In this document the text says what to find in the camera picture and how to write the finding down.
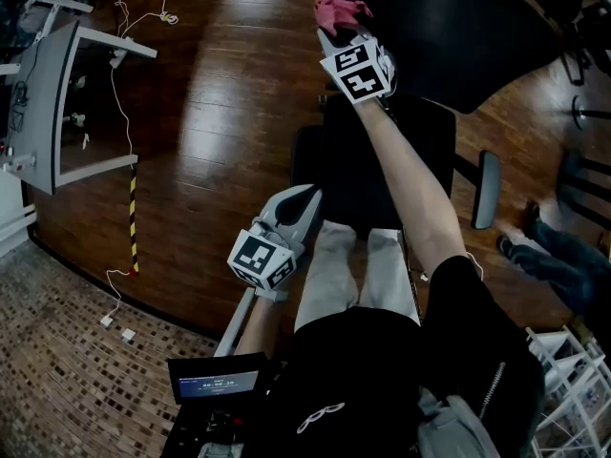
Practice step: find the white plug adapter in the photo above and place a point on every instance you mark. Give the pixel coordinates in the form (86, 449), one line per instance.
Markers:
(128, 335)
(106, 321)

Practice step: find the white metal bar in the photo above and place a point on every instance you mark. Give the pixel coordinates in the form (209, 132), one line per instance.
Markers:
(235, 322)

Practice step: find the black chair seat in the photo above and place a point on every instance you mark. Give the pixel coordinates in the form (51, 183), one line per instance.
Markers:
(353, 170)

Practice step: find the yellow black striped floor strip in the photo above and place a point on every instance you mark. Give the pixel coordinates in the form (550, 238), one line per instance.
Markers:
(132, 222)

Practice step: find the pink cloth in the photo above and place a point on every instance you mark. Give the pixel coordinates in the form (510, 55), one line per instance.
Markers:
(336, 12)

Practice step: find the person's black t-shirt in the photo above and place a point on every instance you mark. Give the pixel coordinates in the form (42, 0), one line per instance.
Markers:
(382, 365)

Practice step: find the black screen monitor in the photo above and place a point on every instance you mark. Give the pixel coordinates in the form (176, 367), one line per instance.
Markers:
(217, 380)

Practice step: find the black office chair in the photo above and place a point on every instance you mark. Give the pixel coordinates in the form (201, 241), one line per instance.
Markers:
(444, 41)
(587, 46)

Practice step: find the black chair armrest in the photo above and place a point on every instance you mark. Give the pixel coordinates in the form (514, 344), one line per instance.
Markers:
(486, 193)
(306, 160)

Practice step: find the person's right forearm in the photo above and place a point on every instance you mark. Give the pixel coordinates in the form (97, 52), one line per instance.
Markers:
(410, 184)

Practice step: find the grey desk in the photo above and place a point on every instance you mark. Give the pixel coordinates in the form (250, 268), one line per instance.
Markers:
(40, 108)

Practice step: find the person's grey trousers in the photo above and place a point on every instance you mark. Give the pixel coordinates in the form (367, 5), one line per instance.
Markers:
(329, 284)

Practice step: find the red button box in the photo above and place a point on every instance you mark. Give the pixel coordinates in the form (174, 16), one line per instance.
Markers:
(19, 164)

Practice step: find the person's left forearm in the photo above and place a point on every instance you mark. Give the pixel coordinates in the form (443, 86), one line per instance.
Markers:
(260, 327)

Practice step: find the white power strip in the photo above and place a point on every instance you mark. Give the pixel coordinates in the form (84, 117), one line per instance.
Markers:
(119, 58)

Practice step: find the black table base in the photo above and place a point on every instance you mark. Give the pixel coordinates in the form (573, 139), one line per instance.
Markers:
(577, 189)

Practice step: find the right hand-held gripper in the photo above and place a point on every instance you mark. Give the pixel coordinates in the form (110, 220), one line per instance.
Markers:
(358, 72)

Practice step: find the black pole stand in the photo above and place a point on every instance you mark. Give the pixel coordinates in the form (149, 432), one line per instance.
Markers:
(583, 111)

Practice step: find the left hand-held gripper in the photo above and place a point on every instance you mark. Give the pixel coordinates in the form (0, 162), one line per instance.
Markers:
(255, 256)

